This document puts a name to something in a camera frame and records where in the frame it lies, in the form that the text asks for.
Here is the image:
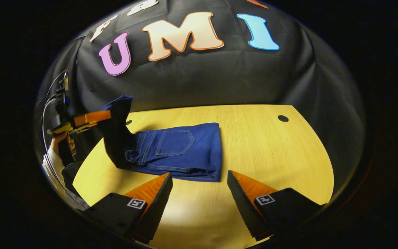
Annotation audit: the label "black backdrop cloth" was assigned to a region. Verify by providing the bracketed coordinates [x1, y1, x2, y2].
[35, 0, 366, 208]

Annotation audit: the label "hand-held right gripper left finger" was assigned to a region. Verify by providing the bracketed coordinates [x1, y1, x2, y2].
[81, 173, 173, 243]

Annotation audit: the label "blue jeans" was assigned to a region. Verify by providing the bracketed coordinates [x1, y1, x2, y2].
[97, 95, 222, 183]

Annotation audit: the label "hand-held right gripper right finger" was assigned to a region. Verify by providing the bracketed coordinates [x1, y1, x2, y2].
[227, 170, 324, 241]

